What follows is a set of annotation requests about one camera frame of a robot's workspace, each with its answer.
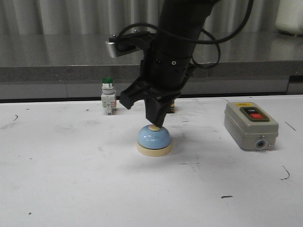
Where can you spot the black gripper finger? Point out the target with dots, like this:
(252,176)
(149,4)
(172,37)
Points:
(155,108)
(140,89)

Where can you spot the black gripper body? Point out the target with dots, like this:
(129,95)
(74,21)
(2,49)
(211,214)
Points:
(164,71)

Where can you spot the blue call bell cream base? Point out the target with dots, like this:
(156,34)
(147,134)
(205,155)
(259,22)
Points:
(153,141)

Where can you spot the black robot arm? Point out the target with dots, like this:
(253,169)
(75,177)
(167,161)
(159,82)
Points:
(184,18)

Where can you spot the grey stone counter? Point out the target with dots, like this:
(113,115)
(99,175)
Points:
(73,66)

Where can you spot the white electric rice cooker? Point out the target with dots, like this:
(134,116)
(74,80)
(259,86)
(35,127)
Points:
(290,17)

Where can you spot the black selector switch yellow base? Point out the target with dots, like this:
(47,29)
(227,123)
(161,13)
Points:
(171,108)

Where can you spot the green push button switch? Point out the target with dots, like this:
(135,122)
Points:
(108,96)

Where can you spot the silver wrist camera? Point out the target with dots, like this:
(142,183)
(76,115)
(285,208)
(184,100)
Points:
(124,47)

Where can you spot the grey on off switch box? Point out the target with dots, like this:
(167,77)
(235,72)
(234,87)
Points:
(250,126)

